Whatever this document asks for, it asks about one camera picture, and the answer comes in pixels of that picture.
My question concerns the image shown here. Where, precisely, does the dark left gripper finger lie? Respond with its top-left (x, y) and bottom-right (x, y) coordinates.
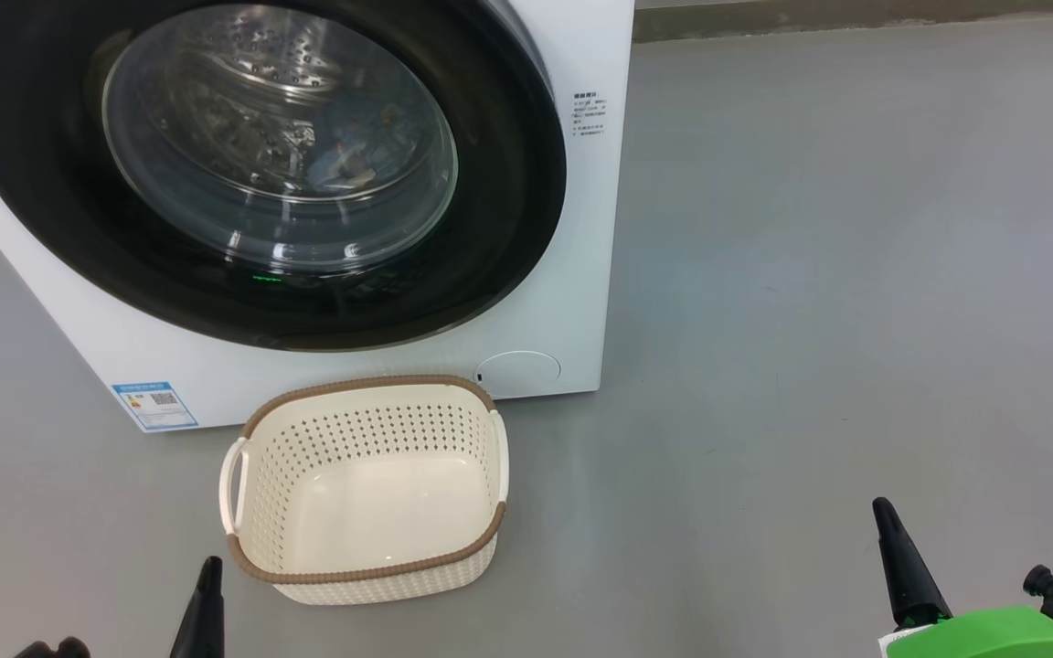
top-left (169, 555), bottom-right (225, 658)

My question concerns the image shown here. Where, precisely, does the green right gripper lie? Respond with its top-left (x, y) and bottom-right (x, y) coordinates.
top-left (872, 497), bottom-right (1053, 658)

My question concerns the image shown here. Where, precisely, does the black round glass washer door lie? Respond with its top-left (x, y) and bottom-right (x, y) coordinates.
top-left (0, 0), bottom-right (569, 354)

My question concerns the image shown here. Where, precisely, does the white front-load washing machine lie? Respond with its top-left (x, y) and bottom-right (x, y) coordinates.
top-left (0, 0), bottom-right (635, 434)

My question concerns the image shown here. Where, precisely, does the perforated steel washing machine drum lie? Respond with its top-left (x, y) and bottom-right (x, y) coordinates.
top-left (102, 5), bottom-right (460, 273)

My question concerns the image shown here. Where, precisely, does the cream perforated laundry basket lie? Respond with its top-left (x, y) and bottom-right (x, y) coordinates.
top-left (218, 373), bottom-right (512, 608)

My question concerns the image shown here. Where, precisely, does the blue energy label sticker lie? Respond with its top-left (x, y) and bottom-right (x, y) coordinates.
top-left (110, 380), bottom-right (201, 433)

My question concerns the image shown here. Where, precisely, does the round white drain filter cover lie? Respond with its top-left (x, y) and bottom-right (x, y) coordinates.
top-left (473, 350), bottom-right (563, 400)

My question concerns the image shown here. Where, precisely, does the small printed text sticker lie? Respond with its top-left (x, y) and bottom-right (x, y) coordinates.
top-left (570, 90), bottom-right (611, 139)

